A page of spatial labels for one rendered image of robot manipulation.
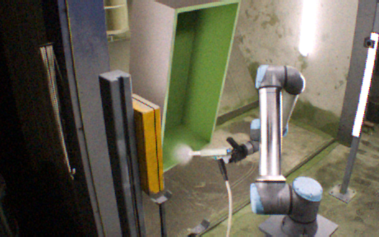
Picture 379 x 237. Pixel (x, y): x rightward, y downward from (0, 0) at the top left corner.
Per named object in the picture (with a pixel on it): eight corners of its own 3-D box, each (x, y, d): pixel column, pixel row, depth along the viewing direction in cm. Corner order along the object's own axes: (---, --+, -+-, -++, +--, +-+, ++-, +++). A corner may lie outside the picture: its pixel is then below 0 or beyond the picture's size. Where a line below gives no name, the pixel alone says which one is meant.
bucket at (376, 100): (380, 127, 397) (385, 107, 384) (359, 119, 417) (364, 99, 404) (388, 119, 415) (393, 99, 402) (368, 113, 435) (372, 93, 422)
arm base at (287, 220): (324, 225, 169) (328, 211, 165) (304, 245, 158) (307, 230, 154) (294, 209, 182) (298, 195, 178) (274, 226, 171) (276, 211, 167)
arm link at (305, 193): (320, 222, 158) (327, 194, 151) (286, 222, 160) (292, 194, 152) (313, 202, 172) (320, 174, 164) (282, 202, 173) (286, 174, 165)
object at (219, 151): (240, 179, 205) (229, 143, 204) (234, 183, 203) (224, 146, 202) (201, 178, 248) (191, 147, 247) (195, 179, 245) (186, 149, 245)
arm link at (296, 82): (308, 62, 170) (284, 125, 229) (284, 61, 171) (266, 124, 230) (311, 80, 164) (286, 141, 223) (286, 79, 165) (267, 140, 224)
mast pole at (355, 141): (339, 193, 289) (376, 3, 216) (341, 191, 292) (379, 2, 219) (344, 196, 286) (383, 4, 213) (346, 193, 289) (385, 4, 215)
